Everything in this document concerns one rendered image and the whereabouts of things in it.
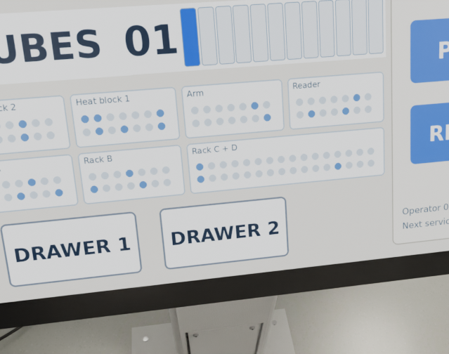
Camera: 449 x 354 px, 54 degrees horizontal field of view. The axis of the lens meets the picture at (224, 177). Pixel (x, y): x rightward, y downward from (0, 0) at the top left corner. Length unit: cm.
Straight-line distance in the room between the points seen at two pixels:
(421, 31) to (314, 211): 15
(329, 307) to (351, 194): 111
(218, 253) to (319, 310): 111
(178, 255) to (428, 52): 23
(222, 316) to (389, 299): 91
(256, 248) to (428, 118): 16
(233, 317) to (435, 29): 47
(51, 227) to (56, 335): 112
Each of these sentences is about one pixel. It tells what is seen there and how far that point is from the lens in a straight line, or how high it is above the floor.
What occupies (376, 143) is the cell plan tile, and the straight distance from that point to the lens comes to 35.
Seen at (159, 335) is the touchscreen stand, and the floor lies 3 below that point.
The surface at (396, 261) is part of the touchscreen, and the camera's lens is 38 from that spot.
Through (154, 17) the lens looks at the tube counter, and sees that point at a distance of 31.
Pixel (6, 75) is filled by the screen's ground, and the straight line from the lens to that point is 33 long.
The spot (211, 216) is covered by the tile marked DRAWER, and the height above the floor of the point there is 101.
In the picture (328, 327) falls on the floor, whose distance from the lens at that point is 141.
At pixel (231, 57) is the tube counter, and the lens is 31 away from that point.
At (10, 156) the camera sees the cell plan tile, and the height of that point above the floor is 106.
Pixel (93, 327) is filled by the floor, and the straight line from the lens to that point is 142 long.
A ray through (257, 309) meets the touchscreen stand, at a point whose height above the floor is 67.
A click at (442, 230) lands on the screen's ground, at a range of 39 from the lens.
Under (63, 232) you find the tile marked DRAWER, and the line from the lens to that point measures 33.
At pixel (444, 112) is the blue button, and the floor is 106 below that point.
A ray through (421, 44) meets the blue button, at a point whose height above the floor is 110.
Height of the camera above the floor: 128
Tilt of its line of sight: 50 degrees down
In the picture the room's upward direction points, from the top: 1 degrees clockwise
